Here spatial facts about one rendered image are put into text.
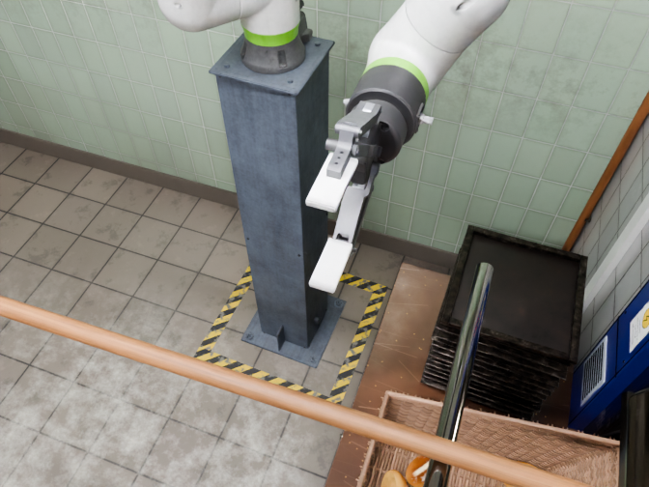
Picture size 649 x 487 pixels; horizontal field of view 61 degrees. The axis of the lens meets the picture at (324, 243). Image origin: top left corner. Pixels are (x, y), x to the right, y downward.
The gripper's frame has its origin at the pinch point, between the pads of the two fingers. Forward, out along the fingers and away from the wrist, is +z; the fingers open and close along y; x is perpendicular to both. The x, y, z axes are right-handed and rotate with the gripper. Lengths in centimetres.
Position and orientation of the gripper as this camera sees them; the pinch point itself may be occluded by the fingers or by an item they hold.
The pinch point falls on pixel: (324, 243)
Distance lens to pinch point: 57.5
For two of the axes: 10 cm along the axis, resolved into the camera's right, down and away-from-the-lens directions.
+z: -3.3, 7.4, -5.8
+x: -9.4, -2.6, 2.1
